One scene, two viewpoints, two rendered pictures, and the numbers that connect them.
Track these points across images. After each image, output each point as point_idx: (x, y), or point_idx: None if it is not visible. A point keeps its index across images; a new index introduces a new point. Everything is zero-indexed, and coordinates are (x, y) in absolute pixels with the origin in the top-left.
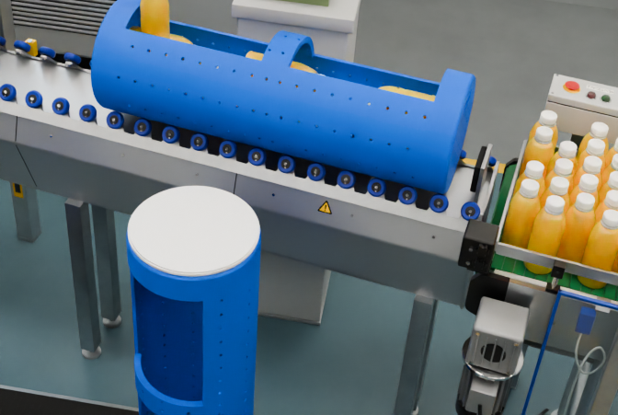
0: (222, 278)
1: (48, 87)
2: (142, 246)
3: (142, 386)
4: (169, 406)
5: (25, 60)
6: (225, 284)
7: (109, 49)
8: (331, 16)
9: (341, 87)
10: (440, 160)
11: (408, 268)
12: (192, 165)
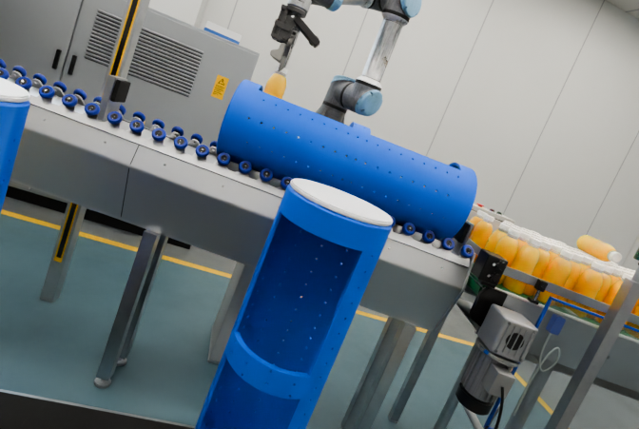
0: (382, 231)
1: None
2: (315, 195)
3: (248, 358)
4: (279, 376)
5: None
6: (380, 240)
7: (246, 98)
8: None
9: (406, 151)
10: (468, 205)
11: (413, 295)
12: (277, 200)
